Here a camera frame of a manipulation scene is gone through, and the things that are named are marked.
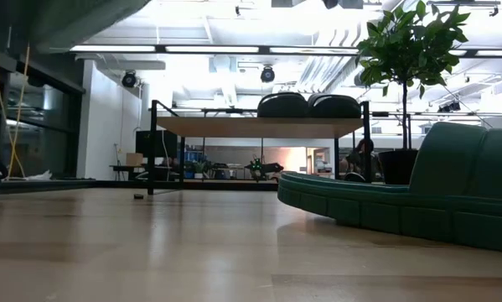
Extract black rubber slide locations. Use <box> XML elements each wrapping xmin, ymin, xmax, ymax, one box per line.
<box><xmin>256</xmin><ymin>91</ymin><xmax>309</xmax><ymax>119</ymax></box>
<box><xmin>307</xmin><ymin>93</ymin><xmax>363</xmax><ymax>119</ymax></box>

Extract black-framed wooden shoe shelf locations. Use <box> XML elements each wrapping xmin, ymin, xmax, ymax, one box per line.
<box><xmin>147</xmin><ymin>99</ymin><xmax>371</xmax><ymax>196</ymax></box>

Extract black monitor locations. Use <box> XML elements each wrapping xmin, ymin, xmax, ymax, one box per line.
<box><xmin>135</xmin><ymin>129</ymin><xmax>179</xmax><ymax>159</ymax></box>

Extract ceiling light track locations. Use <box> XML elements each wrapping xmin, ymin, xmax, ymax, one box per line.
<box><xmin>70</xmin><ymin>44</ymin><xmax>360</xmax><ymax>56</ymax></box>

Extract person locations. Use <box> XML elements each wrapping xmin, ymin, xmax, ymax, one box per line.
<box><xmin>343</xmin><ymin>138</ymin><xmax>382</xmax><ymax>182</ymax></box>

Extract black plant pot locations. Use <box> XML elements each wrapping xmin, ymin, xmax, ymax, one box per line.
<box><xmin>378</xmin><ymin>148</ymin><xmax>420</xmax><ymax>186</ymax></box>

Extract green leafy plant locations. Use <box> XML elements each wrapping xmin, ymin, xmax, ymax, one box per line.
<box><xmin>355</xmin><ymin>0</ymin><xmax>472</xmax><ymax>150</ymax></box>

